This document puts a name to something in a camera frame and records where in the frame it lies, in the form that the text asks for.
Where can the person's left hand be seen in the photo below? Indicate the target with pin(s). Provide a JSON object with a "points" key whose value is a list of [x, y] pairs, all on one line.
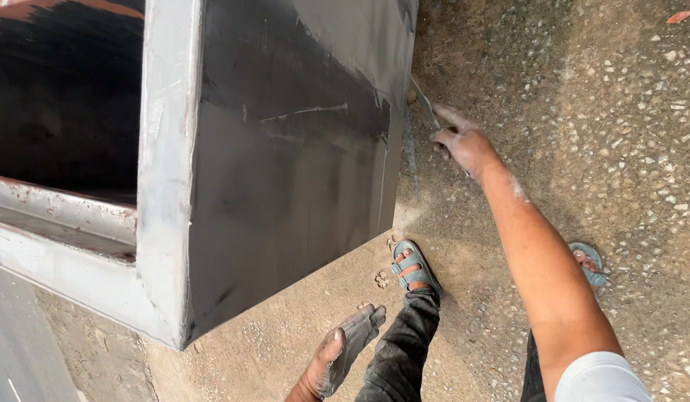
{"points": [[339, 357]]}

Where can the person's right hand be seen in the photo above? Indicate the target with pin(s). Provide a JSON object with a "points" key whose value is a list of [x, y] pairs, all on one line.
{"points": [[467, 148]]}

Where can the metal putty knife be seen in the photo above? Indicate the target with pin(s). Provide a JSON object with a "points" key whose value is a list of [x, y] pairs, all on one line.
{"points": [[424, 100]]}

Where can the dark stained trousers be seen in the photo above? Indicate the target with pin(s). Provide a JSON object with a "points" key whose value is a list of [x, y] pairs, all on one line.
{"points": [[400, 352]]}

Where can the small stone clump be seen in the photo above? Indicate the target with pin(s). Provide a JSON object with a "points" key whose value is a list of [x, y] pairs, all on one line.
{"points": [[381, 280]]}

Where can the large grey metal box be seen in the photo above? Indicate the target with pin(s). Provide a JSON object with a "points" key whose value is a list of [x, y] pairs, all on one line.
{"points": [[278, 184]]}

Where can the dry brown leaf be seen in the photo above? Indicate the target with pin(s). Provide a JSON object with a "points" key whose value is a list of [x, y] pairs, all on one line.
{"points": [[683, 15]]}

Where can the white shirt sleeve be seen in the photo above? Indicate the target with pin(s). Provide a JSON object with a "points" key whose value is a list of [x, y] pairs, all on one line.
{"points": [[599, 379]]}

